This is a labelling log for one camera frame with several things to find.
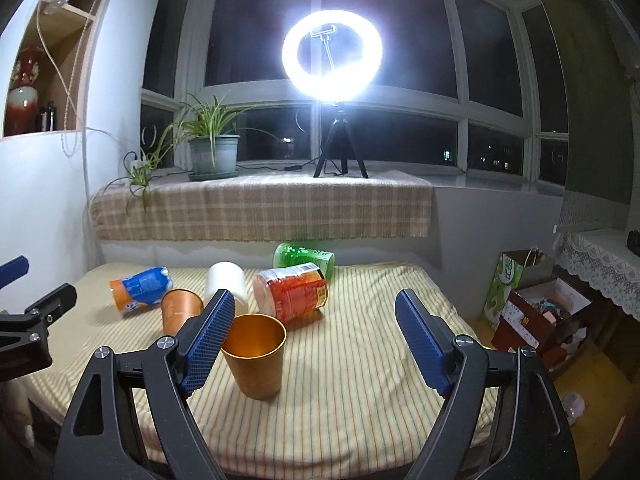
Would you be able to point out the dark green curtain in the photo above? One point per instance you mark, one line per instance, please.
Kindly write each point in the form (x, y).
(595, 135)

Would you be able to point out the copper metal cup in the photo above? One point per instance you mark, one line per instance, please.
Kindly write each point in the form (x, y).
(180, 310)

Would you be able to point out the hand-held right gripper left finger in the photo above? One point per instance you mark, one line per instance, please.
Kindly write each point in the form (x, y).
(210, 340)

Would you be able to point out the white framed window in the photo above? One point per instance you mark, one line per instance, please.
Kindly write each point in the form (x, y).
(462, 110)

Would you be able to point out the white plastic cup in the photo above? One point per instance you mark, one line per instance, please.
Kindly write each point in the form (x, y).
(225, 280)

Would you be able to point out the flower pot saucer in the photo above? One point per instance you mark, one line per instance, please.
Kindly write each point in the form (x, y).
(215, 176)

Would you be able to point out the grey green flower pot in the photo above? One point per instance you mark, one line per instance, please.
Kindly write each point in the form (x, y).
(212, 152)

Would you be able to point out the gold metal cup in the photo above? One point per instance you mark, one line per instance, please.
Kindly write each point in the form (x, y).
(255, 365)

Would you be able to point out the brown cardboard box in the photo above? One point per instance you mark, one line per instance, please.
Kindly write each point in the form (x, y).
(537, 262)

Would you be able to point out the wooden wall shelf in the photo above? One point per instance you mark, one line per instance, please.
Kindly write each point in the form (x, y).
(65, 35)

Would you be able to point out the dark bottles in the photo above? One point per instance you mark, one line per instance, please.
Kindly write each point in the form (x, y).
(47, 117)

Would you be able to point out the red porcelain vase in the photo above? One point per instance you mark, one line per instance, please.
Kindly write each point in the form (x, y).
(22, 105)

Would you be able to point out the green white paper bag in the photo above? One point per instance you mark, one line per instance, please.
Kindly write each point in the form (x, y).
(502, 290)

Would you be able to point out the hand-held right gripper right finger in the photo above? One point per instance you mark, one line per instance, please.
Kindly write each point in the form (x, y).
(420, 335)

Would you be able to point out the plaid cloth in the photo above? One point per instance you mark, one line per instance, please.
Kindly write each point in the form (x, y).
(260, 205)

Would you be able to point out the red open box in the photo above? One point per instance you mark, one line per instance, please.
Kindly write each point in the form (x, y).
(530, 320)

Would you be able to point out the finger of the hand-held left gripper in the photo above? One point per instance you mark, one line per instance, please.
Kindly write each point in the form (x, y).
(50, 307)
(15, 270)

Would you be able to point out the white lace cloth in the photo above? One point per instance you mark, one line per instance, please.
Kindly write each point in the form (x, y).
(605, 265)

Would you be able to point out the black tripod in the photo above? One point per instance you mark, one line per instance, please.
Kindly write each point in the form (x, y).
(340, 135)

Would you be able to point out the spider plant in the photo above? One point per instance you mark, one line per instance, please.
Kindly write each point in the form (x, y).
(207, 115)

